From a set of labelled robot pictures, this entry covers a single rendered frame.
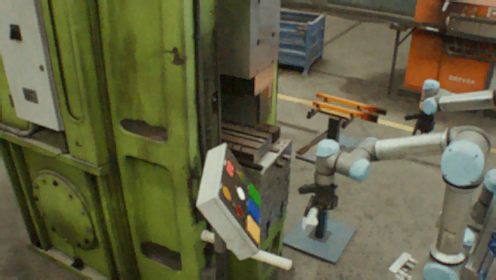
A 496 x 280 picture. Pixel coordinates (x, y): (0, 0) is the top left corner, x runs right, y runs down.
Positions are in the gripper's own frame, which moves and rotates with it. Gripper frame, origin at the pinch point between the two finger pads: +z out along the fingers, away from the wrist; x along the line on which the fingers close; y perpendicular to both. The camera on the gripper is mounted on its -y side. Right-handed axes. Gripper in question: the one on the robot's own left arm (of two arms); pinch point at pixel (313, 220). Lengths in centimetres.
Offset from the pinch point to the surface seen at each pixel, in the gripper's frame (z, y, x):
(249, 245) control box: -6.3, -3.1, -32.5
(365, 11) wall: 80, -397, 709
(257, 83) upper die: -39, -47, 15
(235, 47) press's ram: -56, -51, 6
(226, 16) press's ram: -69, -55, 4
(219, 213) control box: -19.6, -10.2, -39.3
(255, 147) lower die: -6, -49, 17
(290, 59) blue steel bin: 76, -278, 317
